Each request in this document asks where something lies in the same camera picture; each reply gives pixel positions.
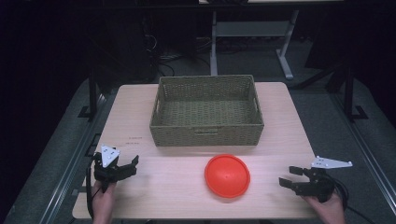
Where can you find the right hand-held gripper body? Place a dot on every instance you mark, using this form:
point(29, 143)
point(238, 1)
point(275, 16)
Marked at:
point(320, 183)

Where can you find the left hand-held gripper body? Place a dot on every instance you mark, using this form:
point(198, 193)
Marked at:
point(107, 172)

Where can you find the orange plastic bowl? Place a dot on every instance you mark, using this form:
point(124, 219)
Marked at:
point(227, 175)

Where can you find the green woven basket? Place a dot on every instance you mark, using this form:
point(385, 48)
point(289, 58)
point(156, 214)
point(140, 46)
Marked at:
point(206, 112)

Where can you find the person's left hand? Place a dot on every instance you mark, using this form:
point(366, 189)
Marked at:
point(102, 200)

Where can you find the person's right hand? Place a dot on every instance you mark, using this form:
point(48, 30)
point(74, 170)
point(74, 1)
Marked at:
point(328, 211)

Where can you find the black metal stand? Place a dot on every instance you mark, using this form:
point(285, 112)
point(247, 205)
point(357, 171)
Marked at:
point(92, 93)
point(350, 93)

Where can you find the aluminium floor rail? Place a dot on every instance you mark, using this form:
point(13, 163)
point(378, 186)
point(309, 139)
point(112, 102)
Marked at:
point(365, 149)
point(73, 158)

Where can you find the grey metal table frame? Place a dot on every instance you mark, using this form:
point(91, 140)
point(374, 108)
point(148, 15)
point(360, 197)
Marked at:
point(252, 28)

